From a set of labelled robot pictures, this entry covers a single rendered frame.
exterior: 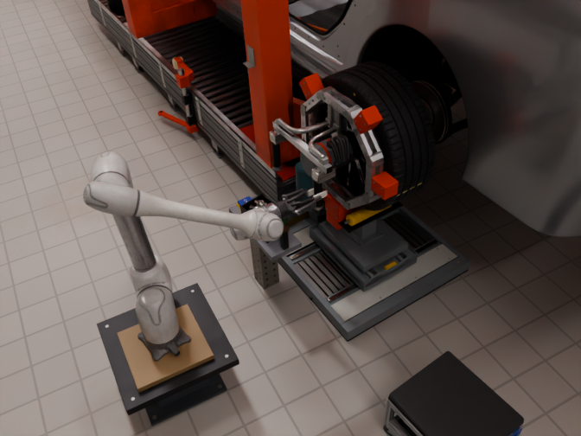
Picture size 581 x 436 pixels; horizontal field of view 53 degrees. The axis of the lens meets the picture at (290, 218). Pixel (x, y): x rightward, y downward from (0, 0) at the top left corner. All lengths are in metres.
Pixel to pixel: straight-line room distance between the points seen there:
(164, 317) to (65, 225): 1.55
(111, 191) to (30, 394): 1.32
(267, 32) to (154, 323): 1.36
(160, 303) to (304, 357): 0.83
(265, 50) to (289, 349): 1.44
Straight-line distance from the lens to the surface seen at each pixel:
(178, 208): 2.20
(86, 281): 3.48
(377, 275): 3.03
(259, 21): 2.69
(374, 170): 2.46
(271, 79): 2.84
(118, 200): 2.15
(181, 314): 2.76
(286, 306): 3.11
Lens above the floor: 2.44
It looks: 43 degrees down
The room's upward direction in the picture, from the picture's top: 3 degrees counter-clockwise
